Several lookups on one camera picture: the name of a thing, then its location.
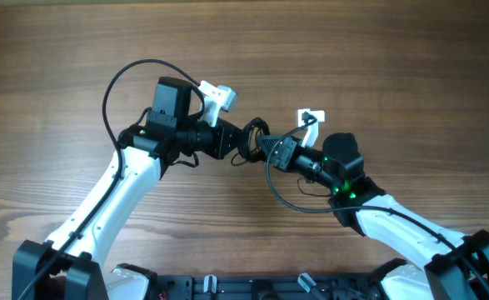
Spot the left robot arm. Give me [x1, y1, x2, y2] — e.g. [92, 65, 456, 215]
[12, 77, 241, 299]

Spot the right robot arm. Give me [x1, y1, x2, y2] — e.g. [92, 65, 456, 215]
[257, 133, 489, 299]

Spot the right camera black cable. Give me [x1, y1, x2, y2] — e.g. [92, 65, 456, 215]
[265, 112, 489, 300]

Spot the camera black cable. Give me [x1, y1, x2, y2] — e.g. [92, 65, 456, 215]
[17, 58, 201, 300]
[265, 112, 489, 300]

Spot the left camera black cable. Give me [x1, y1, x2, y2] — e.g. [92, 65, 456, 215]
[17, 58, 201, 300]

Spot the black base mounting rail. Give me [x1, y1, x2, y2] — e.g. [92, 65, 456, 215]
[147, 273, 387, 300]

